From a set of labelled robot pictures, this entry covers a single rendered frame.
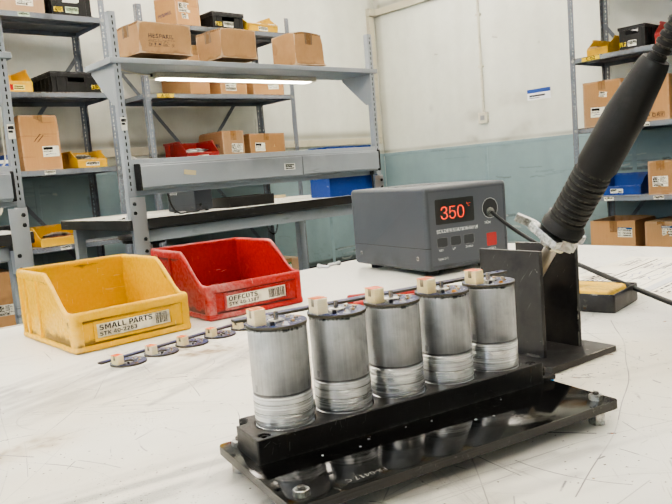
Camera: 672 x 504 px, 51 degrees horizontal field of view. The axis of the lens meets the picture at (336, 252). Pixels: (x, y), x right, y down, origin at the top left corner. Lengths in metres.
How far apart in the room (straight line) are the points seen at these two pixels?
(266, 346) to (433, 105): 5.98
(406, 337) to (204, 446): 0.11
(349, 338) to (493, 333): 0.08
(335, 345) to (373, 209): 0.55
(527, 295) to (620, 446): 0.13
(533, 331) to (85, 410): 0.26
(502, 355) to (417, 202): 0.43
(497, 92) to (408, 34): 1.08
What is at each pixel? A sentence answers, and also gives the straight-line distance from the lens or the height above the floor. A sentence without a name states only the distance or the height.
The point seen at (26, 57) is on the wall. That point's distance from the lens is 5.00.
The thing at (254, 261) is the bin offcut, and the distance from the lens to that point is 0.74.
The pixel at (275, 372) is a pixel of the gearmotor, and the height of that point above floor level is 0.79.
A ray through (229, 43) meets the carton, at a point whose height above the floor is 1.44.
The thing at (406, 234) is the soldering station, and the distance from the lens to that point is 0.78.
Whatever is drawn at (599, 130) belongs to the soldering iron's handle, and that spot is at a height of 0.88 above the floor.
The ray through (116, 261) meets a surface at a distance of 0.70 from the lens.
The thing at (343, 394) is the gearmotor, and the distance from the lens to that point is 0.30.
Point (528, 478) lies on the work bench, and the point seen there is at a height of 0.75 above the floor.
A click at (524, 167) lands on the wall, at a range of 5.68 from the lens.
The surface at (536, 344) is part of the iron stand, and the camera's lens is 0.43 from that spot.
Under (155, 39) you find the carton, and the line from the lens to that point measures 2.98.
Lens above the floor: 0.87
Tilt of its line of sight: 6 degrees down
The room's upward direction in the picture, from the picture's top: 5 degrees counter-clockwise
